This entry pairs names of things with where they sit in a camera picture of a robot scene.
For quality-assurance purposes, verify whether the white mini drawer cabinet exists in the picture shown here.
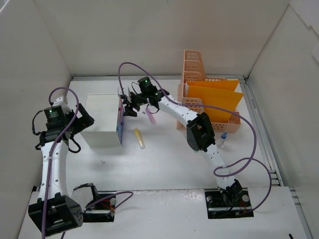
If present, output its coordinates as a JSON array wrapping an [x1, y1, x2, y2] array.
[[81, 94, 121, 148]]

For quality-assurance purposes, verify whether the orange folder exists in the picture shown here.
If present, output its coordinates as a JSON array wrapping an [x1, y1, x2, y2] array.
[[182, 80, 243, 122]]

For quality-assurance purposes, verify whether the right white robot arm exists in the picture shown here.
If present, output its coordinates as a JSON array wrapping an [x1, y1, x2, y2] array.
[[118, 77, 242, 205]]

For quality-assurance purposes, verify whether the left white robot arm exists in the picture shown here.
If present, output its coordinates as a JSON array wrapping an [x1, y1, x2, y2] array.
[[28, 103, 94, 238]]

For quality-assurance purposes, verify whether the pink desk organizer rack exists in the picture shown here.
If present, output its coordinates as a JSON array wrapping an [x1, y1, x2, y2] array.
[[177, 50, 243, 133]]

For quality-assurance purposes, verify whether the purple drawer with knob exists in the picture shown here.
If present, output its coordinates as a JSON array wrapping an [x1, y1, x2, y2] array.
[[117, 122, 124, 144]]

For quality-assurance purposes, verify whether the purple highlighter pen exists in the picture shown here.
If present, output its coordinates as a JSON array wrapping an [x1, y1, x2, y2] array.
[[146, 109, 157, 125]]

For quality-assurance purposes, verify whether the yellow highlighter pen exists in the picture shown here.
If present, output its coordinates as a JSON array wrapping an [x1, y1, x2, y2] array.
[[134, 128, 145, 149]]

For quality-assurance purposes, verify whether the small clear dropper bottle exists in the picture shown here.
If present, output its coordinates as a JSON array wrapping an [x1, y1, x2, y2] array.
[[216, 131, 227, 147]]

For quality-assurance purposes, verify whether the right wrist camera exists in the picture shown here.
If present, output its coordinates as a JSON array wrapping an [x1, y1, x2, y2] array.
[[118, 86, 131, 101]]

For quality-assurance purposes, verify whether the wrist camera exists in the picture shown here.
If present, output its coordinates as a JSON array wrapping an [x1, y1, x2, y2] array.
[[118, 86, 131, 101], [52, 96, 71, 114]]

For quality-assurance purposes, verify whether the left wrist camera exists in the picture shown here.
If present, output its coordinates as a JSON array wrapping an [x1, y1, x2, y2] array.
[[52, 96, 71, 114]]

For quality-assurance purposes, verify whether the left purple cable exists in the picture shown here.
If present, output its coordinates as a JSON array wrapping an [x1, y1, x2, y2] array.
[[39, 87, 134, 237]]

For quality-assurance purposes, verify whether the purple cable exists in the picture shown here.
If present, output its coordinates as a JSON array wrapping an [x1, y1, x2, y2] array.
[[39, 87, 134, 237], [118, 61, 272, 212]]

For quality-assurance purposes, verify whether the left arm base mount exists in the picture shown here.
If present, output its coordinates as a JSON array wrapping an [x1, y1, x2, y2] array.
[[83, 196, 116, 223]]

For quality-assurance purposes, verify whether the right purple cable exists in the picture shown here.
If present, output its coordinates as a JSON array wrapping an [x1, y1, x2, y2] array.
[[118, 61, 272, 212]]

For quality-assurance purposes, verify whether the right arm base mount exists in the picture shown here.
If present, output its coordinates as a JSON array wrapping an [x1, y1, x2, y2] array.
[[204, 188, 254, 220]]

